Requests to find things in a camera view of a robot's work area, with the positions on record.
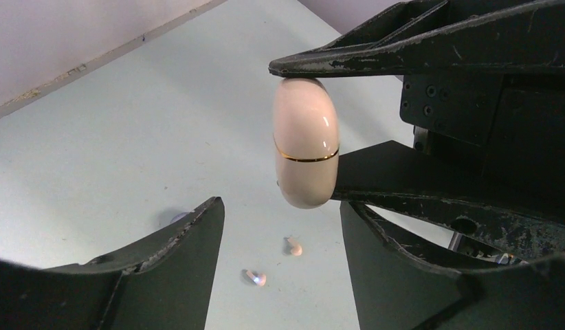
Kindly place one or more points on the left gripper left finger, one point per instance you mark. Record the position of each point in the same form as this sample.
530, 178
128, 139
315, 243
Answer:
162, 281

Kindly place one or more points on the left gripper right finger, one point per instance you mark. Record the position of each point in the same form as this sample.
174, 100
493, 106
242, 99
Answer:
403, 281

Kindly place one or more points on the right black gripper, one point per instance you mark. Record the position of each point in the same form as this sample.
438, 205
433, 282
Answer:
493, 166

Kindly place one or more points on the beige earbud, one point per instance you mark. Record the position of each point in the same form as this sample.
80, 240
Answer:
293, 247
258, 279

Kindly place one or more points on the beige earbud charging case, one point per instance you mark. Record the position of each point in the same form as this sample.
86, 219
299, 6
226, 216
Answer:
307, 141

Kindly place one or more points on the purple earbud charging case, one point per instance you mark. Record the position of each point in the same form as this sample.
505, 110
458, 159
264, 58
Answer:
178, 217

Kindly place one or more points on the beige earbud under purple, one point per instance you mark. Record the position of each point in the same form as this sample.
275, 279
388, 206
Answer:
258, 279

